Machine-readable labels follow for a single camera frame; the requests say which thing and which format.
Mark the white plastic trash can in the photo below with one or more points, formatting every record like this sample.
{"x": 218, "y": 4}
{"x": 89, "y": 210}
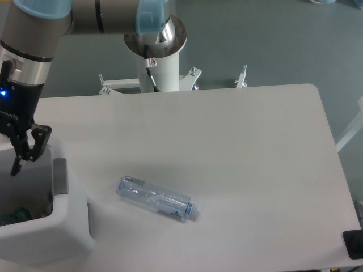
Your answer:
{"x": 52, "y": 194}

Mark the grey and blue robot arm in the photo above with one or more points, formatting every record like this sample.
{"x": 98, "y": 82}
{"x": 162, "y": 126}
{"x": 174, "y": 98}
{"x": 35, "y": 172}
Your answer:
{"x": 29, "y": 41}

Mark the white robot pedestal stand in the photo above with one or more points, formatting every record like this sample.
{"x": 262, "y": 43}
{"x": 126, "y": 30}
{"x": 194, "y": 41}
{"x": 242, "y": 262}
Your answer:
{"x": 155, "y": 75}

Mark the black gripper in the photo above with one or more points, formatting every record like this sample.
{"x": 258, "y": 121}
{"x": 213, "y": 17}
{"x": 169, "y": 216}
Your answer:
{"x": 18, "y": 105}

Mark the black device at table corner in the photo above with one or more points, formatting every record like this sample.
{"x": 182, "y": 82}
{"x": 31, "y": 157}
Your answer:
{"x": 353, "y": 243}

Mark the crushed clear plastic bottle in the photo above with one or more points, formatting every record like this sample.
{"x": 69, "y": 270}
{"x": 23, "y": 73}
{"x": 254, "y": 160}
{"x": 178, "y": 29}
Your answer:
{"x": 157, "y": 197}

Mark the white frame at right edge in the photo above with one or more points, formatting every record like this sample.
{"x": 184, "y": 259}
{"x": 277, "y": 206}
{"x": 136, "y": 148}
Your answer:
{"x": 354, "y": 126}

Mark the green bottle inside trash can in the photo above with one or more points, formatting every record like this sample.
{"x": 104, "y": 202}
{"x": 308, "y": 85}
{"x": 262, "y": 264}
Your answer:
{"x": 18, "y": 215}

